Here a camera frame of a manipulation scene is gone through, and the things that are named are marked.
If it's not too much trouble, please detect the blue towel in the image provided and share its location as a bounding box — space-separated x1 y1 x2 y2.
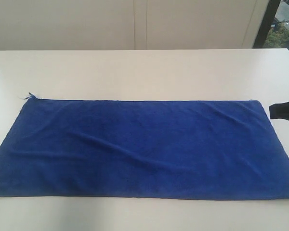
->
0 95 289 200

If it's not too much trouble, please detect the black window frame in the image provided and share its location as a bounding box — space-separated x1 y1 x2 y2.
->
252 0 280 49

